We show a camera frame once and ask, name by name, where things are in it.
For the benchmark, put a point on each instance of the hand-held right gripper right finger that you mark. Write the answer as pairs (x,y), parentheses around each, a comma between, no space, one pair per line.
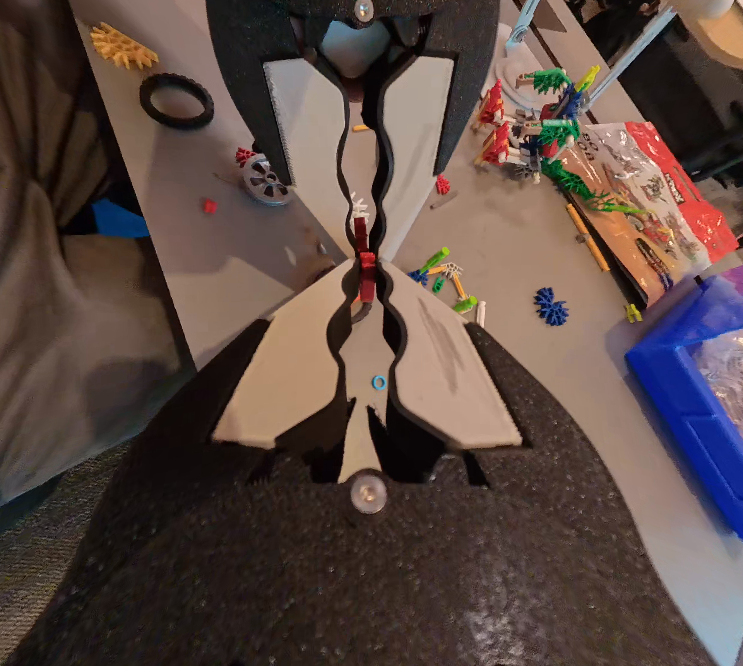
(453,387)

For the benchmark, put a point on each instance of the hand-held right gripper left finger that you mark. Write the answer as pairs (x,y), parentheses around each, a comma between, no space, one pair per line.
(278,387)

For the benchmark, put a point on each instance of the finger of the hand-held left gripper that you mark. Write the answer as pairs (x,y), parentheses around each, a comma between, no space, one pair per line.
(307,126)
(418,126)

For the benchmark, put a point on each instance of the colourful rod connector toy model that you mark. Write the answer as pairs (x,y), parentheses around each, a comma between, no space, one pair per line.
(458,271)

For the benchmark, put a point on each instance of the red connectors with green clip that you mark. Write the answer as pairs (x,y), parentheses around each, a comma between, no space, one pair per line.
(365,271)

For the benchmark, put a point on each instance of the small red snowflake connector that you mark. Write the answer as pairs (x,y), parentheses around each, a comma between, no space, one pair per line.
(244,155)
(443,183)

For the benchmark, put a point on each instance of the grey toy wheel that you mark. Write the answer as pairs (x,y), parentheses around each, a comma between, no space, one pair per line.
(264,181)

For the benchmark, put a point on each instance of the dark grey toy rod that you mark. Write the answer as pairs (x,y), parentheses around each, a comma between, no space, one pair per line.
(444,199)

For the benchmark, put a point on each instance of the green connector piece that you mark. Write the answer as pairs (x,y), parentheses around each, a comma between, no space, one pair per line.
(438,284)

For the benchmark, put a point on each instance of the small red toy piece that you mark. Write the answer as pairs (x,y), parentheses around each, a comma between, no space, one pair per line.
(209,205)

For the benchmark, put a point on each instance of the multicolour built toy figure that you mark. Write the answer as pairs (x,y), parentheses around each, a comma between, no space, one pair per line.
(545,126)

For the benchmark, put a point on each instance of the blue snowflake connector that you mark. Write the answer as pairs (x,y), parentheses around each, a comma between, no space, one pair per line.
(551,306)

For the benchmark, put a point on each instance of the green spiky toy piece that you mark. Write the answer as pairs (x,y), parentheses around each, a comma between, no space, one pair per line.
(574,184)

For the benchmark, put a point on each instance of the yellow connector piece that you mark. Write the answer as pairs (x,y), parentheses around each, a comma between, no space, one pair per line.
(632,313)

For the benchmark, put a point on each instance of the orange toy rod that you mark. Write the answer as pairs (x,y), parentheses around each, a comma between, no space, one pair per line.
(592,248)

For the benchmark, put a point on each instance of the yellow snowflake connector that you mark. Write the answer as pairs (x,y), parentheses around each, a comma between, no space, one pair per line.
(125,48)

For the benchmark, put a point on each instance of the blue plastic bin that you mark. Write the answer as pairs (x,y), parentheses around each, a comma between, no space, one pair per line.
(667,387)

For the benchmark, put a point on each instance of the person's leg in jeans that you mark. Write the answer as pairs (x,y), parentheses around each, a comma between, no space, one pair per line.
(69,271)

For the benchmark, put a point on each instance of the toy packaging bag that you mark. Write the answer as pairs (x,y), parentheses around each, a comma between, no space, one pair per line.
(650,184)

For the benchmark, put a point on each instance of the crumpled clear plastic bags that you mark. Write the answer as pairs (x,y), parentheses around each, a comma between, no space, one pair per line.
(725,370)

